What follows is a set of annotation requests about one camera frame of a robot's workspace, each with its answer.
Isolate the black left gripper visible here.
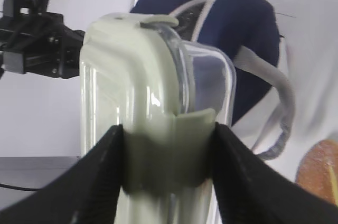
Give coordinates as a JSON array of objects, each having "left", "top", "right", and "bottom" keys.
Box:
[{"left": 1, "top": 0, "right": 85, "bottom": 78}]

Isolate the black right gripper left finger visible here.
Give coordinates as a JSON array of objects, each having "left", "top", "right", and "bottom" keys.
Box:
[{"left": 1, "top": 126, "right": 124, "bottom": 223}]

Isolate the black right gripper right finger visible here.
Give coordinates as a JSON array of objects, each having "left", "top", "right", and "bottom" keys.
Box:
[{"left": 212, "top": 123, "right": 337, "bottom": 223}]

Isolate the brown bread loaf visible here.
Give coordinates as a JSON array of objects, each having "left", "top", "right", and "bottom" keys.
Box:
[{"left": 295, "top": 139, "right": 338, "bottom": 205}]

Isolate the green lidded glass container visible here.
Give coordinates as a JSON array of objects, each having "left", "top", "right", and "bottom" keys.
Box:
[{"left": 79, "top": 13, "right": 236, "bottom": 223}]

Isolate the navy and white lunch bag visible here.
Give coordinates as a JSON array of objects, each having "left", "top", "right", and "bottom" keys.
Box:
[{"left": 131, "top": 0, "right": 295, "bottom": 161}]

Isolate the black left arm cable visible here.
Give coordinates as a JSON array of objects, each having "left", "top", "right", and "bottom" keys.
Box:
[{"left": 0, "top": 181, "right": 40, "bottom": 192}]

